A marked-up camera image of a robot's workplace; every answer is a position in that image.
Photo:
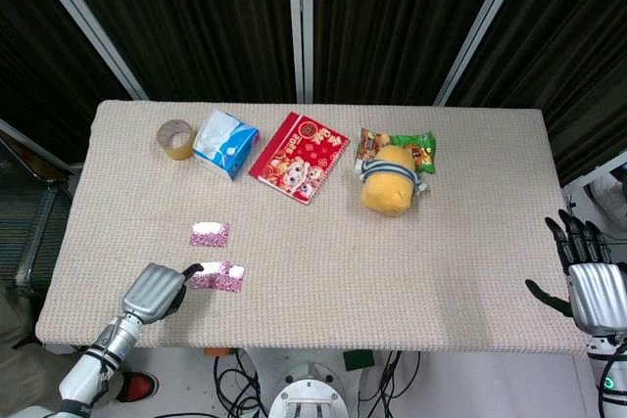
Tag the blue white tissue pack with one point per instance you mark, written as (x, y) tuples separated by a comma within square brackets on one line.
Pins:
[(225, 146)]

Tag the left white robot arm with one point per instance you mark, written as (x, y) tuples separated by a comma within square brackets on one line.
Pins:
[(93, 369)]

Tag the yellow plush toy striped shirt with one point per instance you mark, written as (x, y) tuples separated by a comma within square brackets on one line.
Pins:
[(387, 188)]

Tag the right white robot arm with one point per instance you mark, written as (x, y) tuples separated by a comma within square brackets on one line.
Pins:
[(610, 374)]

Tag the beige woven tablecloth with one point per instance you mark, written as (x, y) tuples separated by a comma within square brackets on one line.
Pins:
[(343, 266)]

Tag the white machine housing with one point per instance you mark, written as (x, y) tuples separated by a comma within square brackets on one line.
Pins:
[(612, 193)]

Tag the green box under table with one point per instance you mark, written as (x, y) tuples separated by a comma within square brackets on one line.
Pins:
[(358, 360)]

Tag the brown snack packet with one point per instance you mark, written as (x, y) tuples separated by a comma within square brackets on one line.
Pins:
[(371, 141)]

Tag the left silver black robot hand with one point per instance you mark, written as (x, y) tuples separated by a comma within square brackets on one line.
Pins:
[(152, 291)]

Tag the brown trouser leg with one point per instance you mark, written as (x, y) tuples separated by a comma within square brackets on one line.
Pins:
[(22, 354)]

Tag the brown packing tape roll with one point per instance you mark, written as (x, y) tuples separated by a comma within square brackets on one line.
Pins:
[(177, 146)]

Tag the green snack packet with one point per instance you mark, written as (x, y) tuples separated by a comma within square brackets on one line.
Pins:
[(421, 146)]

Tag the white frame post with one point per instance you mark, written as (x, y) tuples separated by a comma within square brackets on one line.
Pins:
[(482, 21), (88, 21), (300, 21)]

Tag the red spiral calendar notebook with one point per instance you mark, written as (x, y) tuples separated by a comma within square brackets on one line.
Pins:
[(299, 158)]

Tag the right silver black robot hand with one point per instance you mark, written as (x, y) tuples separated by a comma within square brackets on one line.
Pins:
[(597, 295)]

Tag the black curtain panel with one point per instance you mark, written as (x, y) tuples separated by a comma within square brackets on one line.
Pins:
[(196, 21), (39, 70), (392, 21), (573, 46)]

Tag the orange part under table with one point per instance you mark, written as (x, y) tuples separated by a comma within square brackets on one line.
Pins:
[(216, 352)]

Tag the white grey robot base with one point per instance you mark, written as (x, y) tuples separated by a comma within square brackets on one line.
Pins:
[(311, 393)]

